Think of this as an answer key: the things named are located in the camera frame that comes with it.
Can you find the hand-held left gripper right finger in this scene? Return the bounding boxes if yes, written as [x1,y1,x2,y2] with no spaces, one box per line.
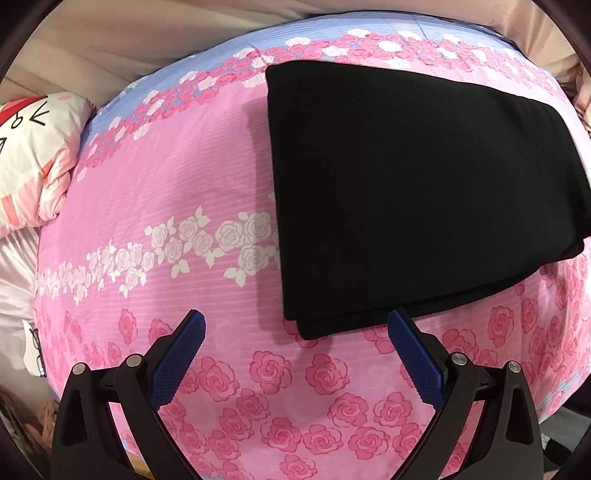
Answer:
[388,308,544,480]

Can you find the white satin sheet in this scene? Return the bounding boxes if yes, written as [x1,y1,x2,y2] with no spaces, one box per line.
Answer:
[0,222,47,376]

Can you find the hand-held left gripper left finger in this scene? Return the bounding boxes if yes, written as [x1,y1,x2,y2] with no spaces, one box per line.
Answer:
[50,310,206,480]

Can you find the peach cloth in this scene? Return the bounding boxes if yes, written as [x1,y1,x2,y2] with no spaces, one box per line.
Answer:
[0,385,61,467]

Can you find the beige curtain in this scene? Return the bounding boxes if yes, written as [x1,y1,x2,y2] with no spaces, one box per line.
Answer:
[0,0,591,116]

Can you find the black pants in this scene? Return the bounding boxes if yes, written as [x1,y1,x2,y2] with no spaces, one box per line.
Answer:
[265,59,591,341]

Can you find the cat print pillow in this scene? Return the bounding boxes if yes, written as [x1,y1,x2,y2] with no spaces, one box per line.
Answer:
[0,91,95,229]

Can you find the pink floral blanket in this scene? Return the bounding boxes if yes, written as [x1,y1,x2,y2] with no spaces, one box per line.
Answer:
[34,11,591,480]

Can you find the pale floral cloth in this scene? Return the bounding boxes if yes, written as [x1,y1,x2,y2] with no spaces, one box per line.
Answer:
[573,65,591,132]

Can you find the black eyeglasses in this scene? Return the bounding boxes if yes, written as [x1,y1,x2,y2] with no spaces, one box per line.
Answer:
[28,327,47,377]

